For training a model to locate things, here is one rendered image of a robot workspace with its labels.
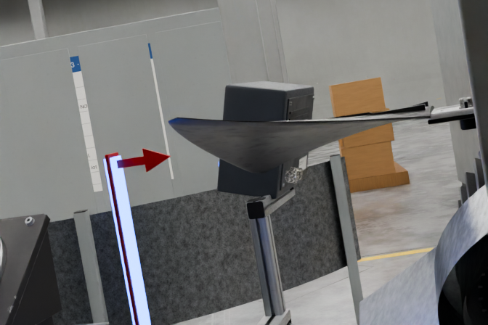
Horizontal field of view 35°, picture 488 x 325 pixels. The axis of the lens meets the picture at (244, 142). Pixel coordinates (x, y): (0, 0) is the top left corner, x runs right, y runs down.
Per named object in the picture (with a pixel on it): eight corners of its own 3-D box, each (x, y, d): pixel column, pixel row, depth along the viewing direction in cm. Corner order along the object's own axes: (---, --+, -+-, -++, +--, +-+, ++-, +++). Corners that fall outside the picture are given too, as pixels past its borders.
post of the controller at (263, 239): (282, 315, 130) (262, 199, 129) (265, 317, 131) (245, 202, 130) (286, 310, 133) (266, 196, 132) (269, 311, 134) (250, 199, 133)
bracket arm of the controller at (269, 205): (265, 217, 129) (262, 200, 129) (248, 220, 130) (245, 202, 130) (295, 194, 152) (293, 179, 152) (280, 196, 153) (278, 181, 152)
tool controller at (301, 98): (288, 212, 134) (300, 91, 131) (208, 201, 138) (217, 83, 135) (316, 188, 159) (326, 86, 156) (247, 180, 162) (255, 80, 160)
